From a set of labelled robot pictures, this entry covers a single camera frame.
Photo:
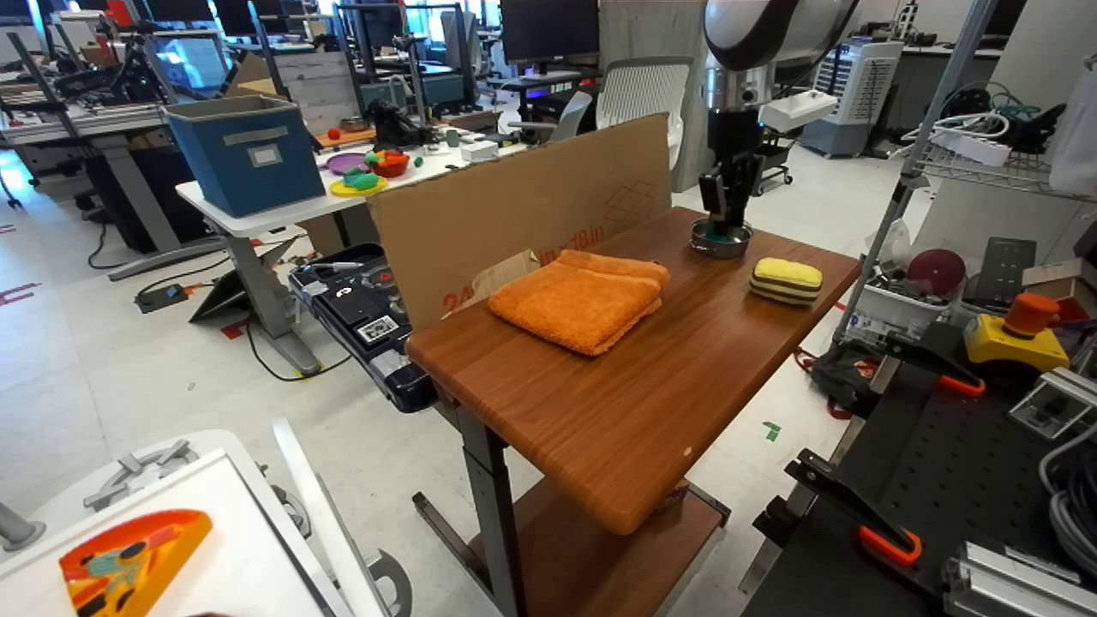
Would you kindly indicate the dark red disc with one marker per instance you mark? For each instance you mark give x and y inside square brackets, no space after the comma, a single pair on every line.
[938,273]

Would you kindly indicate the brown cardboard panel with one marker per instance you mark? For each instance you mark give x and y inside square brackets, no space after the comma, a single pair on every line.
[515,216]

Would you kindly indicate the silver pot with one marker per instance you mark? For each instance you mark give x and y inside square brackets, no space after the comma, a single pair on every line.
[723,245]

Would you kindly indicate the open laptop screen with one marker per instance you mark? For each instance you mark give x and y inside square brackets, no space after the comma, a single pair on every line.
[195,62]

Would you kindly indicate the white side table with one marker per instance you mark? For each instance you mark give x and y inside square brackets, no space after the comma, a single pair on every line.
[276,227]

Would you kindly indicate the black equipment case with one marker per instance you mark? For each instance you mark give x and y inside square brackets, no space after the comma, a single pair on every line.
[363,319]

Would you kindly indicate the folded orange towel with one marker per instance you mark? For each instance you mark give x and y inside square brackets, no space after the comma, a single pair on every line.
[579,301]

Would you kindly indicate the brown wooden table shelf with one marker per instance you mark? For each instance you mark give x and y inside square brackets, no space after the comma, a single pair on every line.
[618,561]

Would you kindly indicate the black perforated robot bench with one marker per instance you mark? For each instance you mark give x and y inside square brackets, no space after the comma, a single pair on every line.
[915,481]

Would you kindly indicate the grey office desk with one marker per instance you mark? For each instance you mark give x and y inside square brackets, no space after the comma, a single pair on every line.
[106,173]

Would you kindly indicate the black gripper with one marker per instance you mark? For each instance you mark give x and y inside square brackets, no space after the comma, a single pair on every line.
[732,143]

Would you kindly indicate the red toy bowl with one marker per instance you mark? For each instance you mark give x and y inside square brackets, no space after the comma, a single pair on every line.
[389,163]

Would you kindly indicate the white floor appliance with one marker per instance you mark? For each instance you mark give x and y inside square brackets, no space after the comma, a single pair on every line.
[858,98]

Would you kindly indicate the Franka Panda robot arm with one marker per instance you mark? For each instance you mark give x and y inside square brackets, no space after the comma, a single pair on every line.
[778,28]

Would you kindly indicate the blue storage bin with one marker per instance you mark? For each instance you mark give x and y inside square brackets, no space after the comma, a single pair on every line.
[246,154]

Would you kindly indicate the grey office chair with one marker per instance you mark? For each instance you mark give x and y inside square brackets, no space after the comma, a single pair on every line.
[647,80]

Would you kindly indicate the black computer monitor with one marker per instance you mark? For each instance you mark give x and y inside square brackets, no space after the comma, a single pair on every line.
[551,28]

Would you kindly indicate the green toy plate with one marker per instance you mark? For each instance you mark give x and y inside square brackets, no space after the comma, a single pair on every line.
[363,180]

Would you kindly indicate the black perforated plate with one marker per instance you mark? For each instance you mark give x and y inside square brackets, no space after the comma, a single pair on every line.
[1004,269]

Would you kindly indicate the black table leg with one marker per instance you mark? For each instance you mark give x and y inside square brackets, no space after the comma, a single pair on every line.
[492,501]

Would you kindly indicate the yellow sponge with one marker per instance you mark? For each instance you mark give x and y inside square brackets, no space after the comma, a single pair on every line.
[788,280]

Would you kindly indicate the white power strip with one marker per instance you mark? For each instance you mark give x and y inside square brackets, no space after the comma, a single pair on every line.
[971,145]

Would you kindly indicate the purple toy plate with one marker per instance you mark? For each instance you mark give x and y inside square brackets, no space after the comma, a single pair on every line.
[343,163]

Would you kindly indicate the silver metal pole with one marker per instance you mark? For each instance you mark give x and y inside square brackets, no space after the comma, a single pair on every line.
[915,173]

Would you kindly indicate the yellow emergency stop box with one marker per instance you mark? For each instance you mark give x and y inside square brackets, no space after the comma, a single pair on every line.
[1013,336]

